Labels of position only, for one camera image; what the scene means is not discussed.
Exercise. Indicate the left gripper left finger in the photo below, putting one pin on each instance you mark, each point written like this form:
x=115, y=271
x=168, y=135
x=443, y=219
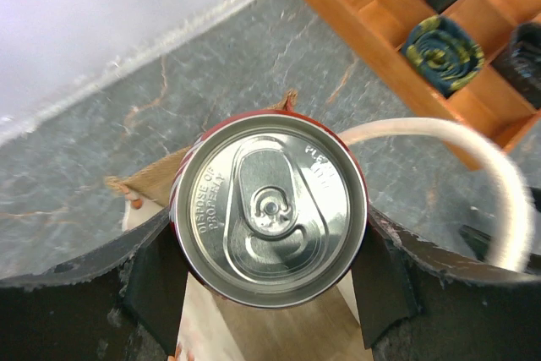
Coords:
x=112, y=303

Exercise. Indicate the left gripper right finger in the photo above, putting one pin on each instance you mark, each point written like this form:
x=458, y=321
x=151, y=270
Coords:
x=417, y=301

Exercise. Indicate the silver top soda can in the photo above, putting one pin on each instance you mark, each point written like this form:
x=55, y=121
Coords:
x=270, y=208

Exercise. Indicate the rolled blue yellow sock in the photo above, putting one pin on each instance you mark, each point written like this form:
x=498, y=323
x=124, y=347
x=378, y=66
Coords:
x=443, y=54

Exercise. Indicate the rolled black sock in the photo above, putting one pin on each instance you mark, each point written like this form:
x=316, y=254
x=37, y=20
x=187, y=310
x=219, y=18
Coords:
x=519, y=62

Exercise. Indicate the orange wooden divider tray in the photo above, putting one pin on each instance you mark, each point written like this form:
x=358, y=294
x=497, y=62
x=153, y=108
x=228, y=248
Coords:
x=377, y=29

